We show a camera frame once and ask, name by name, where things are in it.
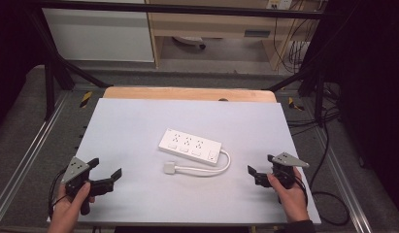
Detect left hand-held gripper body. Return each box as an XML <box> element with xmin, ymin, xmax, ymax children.
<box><xmin>60</xmin><ymin>156</ymin><xmax>103</xmax><ymax>216</ymax></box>

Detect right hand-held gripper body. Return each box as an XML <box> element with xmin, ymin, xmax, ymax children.
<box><xmin>270</xmin><ymin>151</ymin><xmax>311</xmax><ymax>191</ymax></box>

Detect white power strip cable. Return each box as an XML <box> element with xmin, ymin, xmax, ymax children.
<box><xmin>174</xmin><ymin>149</ymin><xmax>232</xmax><ymax>178</ymax></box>

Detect white plug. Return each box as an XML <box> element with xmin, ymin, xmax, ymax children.
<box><xmin>163</xmin><ymin>161</ymin><xmax>178</xmax><ymax>176</ymax></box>

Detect white power strip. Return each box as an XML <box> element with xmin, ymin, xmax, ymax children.
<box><xmin>157</xmin><ymin>127</ymin><xmax>223</xmax><ymax>167</ymax></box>

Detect person's right hand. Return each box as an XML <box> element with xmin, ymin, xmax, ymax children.
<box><xmin>267</xmin><ymin>166</ymin><xmax>311</xmax><ymax>224</ymax></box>

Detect person's left hand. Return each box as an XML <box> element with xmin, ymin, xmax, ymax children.
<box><xmin>46</xmin><ymin>182</ymin><xmax>96</xmax><ymax>233</ymax></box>

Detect white table mat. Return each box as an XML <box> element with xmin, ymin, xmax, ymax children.
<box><xmin>46</xmin><ymin>97</ymin><xmax>322</xmax><ymax>226</ymax></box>

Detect black metal stand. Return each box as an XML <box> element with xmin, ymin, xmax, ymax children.
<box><xmin>25</xmin><ymin>9</ymin><xmax>115</xmax><ymax>121</ymax></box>
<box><xmin>267</xmin><ymin>62</ymin><xmax>329</xmax><ymax>128</ymax></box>

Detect wooden table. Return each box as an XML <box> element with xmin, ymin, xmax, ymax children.
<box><xmin>102</xmin><ymin>85</ymin><xmax>278</xmax><ymax>104</ymax></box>

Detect black curtain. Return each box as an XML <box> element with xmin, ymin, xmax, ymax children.
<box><xmin>312</xmin><ymin>0</ymin><xmax>399</xmax><ymax>212</ymax></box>
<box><xmin>0</xmin><ymin>0</ymin><xmax>48</xmax><ymax>134</ymax></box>

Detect white cabinet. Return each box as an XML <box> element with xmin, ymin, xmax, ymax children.
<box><xmin>41</xmin><ymin>0</ymin><xmax>155</xmax><ymax>63</ymax></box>

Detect chair base with caster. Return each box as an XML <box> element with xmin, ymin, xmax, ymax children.
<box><xmin>172</xmin><ymin>35</ymin><xmax>207</xmax><ymax>50</ymax></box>

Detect wooden desk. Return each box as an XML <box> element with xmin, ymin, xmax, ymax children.
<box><xmin>145</xmin><ymin>0</ymin><xmax>319</xmax><ymax>71</ymax></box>

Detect black metal crossbar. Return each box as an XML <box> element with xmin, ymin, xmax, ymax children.
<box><xmin>31</xmin><ymin>0</ymin><xmax>326</xmax><ymax>21</ymax></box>

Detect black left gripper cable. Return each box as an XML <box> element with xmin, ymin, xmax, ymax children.
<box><xmin>47</xmin><ymin>167</ymin><xmax>69</xmax><ymax>221</ymax></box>

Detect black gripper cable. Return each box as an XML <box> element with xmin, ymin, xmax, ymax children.
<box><xmin>47</xmin><ymin>167</ymin><xmax>69</xmax><ymax>221</ymax></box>
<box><xmin>293</xmin><ymin>168</ymin><xmax>351</xmax><ymax>227</ymax></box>

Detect black floor cables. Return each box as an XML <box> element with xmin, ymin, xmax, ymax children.
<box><xmin>285</xmin><ymin>82</ymin><xmax>342</xmax><ymax>190</ymax></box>

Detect aluminium rail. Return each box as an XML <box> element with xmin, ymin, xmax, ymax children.
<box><xmin>312</xmin><ymin>124</ymin><xmax>374</xmax><ymax>233</ymax></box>
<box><xmin>0</xmin><ymin>91</ymin><xmax>72</xmax><ymax>221</ymax></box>

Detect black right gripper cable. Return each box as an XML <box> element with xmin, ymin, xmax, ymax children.
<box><xmin>293</xmin><ymin>168</ymin><xmax>351</xmax><ymax>227</ymax></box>

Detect bundle of hanging black cables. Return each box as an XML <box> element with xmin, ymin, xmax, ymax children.
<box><xmin>273</xmin><ymin>9</ymin><xmax>319</xmax><ymax>75</ymax></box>

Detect white wall socket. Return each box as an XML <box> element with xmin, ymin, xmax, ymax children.
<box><xmin>265</xmin><ymin>0</ymin><xmax>294</xmax><ymax>11</ymax></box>

